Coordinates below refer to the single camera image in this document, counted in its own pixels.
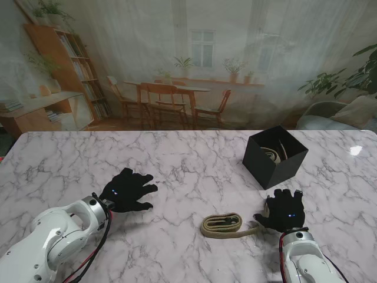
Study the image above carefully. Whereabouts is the black storage box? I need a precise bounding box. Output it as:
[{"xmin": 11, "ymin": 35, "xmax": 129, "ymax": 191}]
[{"xmin": 242, "ymin": 125, "xmax": 309, "ymax": 189}]

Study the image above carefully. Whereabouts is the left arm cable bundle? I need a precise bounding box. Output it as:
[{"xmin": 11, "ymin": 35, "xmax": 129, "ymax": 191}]
[{"xmin": 60, "ymin": 210, "xmax": 115, "ymax": 283}]

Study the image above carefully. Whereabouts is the printed room scene backdrop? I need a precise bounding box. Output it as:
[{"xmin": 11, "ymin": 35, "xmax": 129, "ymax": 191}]
[{"xmin": 0, "ymin": 0, "xmax": 377, "ymax": 132}]

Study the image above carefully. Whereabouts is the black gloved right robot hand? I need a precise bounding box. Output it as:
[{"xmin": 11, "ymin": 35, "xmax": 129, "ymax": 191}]
[{"xmin": 253, "ymin": 188, "xmax": 307, "ymax": 233}]

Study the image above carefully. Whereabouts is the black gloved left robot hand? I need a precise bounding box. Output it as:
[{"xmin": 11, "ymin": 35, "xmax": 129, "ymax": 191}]
[{"xmin": 98, "ymin": 167, "xmax": 158, "ymax": 213}]

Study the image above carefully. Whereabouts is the beige woven belt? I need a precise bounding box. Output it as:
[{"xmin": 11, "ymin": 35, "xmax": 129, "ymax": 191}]
[
  {"xmin": 200, "ymin": 203, "xmax": 270, "ymax": 239},
  {"xmin": 259, "ymin": 146, "xmax": 285, "ymax": 164}
]

